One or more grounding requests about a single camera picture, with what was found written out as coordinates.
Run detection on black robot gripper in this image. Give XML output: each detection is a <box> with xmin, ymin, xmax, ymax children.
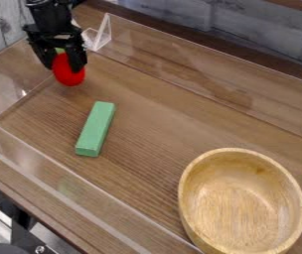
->
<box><xmin>23</xmin><ymin>1</ymin><xmax>87</xmax><ymax>73</ymax></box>

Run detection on red plush strawberry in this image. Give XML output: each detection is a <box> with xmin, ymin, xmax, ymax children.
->
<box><xmin>52</xmin><ymin>48</ymin><xmax>86</xmax><ymax>86</ymax></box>

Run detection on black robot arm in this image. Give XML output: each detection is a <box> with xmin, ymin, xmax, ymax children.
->
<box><xmin>23</xmin><ymin>0</ymin><xmax>87</xmax><ymax>72</ymax></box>

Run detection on green rectangular block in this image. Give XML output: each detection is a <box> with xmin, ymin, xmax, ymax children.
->
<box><xmin>75</xmin><ymin>101</ymin><xmax>115</xmax><ymax>157</ymax></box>

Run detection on round wooden bowl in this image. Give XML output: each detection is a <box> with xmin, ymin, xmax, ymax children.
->
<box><xmin>178</xmin><ymin>148</ymin><xmax>302</xmax><ymax>254</ymax></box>

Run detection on clear acrylic enclosure walls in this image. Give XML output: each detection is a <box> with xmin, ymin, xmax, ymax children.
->
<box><xmin>0</xmin><ymin>6</ymin><xmax>302</xmax><ymax>254</ymax></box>

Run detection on black metal table bracket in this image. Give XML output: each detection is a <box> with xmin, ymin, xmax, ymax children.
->
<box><xmin>11</xmin><ymin>221</ymin><xmax>48</xmax><ymax>254</ymax></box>

